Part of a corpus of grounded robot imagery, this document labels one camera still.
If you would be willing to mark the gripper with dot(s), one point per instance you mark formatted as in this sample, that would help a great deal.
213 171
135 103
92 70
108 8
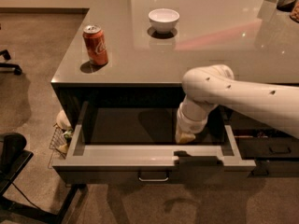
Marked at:
191 124

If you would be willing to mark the grey drawer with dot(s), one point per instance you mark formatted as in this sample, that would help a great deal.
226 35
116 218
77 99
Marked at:
275 168
137 146
244 126
268 147

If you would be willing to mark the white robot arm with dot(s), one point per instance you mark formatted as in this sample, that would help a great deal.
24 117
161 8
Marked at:
207 87

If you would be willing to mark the grey counter cabinet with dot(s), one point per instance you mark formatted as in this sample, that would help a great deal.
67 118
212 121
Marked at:
145 68

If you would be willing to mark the green patterned snack bag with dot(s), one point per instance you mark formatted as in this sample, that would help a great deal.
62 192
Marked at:
68 134

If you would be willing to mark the white ceramic bowl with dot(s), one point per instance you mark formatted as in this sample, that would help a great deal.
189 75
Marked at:
163 20

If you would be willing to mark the orange soda can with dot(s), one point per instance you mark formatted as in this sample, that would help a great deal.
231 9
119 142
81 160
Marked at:
95 43

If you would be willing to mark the white rounded object in basket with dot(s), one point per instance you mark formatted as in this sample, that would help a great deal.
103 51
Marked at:
62 121

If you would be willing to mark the brown object on counter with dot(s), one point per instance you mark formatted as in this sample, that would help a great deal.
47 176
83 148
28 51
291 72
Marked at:
294 15

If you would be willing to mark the wire basket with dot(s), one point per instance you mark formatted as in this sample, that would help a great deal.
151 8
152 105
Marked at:
58 146

